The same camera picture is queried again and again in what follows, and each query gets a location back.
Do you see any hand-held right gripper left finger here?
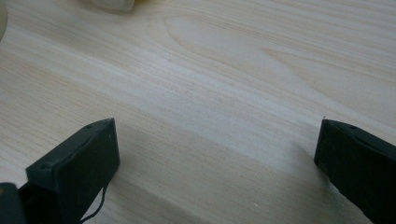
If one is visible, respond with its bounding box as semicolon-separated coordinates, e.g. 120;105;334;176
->
18;118;121;224

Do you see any thin black cord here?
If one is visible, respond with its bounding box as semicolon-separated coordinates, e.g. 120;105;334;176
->
79;183;109;224

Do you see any pale rounded object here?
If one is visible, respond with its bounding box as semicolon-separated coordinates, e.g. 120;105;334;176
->
89;0;136;13

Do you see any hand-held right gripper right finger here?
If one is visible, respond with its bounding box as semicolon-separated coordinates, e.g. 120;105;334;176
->
313;119;396;224

